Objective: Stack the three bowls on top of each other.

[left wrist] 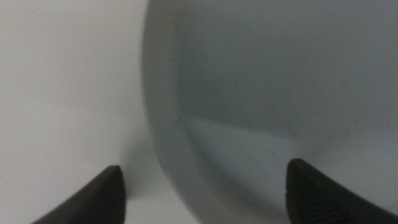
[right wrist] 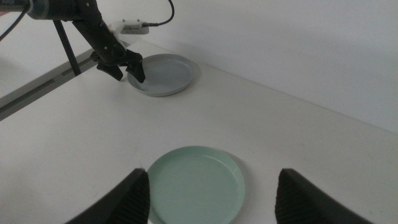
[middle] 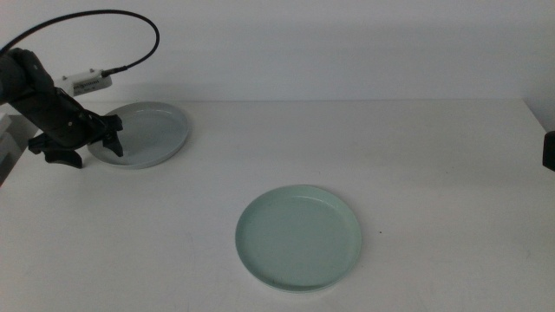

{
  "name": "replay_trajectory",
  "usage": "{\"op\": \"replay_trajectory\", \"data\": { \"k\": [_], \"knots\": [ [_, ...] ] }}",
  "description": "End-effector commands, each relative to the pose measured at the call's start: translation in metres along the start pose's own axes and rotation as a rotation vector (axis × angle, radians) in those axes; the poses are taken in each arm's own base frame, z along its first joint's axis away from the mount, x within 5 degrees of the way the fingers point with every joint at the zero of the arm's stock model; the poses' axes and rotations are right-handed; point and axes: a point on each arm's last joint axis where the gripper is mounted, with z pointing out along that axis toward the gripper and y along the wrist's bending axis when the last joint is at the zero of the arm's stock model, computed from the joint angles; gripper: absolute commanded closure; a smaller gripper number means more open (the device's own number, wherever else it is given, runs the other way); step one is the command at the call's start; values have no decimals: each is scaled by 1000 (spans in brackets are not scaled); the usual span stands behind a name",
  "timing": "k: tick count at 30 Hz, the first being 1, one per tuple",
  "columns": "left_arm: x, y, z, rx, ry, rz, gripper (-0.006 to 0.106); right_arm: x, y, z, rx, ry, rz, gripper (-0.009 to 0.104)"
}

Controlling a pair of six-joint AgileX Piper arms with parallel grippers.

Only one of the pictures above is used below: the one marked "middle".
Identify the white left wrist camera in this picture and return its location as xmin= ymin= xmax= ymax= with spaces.
xmin=54 ymin=68 xmax=114 ymax=97

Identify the grey shallow bowl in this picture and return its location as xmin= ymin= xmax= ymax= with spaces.
xmin=86 ymin=101 xmax=191 ymax=170

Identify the white shallow bowl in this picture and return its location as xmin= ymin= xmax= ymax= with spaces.
xmin=237 ymin=242 xmax=362 ymax=295

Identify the pale green shallow bowl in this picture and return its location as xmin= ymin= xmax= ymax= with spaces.
xmin=235 ymin=184 xmax=362 ymax=293

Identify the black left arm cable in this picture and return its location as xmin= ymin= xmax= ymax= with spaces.
xmin=0 ymin=9 xmax=161 ymax=78

